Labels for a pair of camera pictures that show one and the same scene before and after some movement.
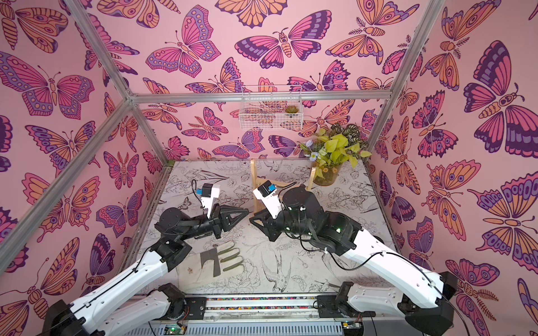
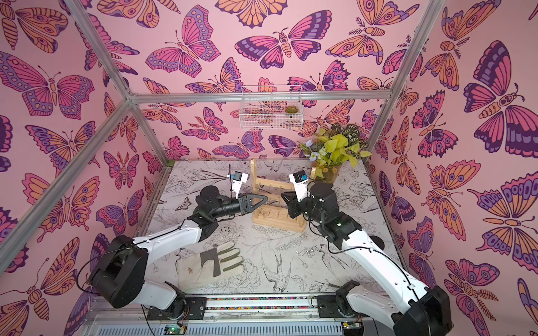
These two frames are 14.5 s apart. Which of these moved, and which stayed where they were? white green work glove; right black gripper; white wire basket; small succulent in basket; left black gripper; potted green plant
Moved: right black gripper; left black gripper
Stayed: white green work glove; small succulent in basket; white wire basket; potted green plant
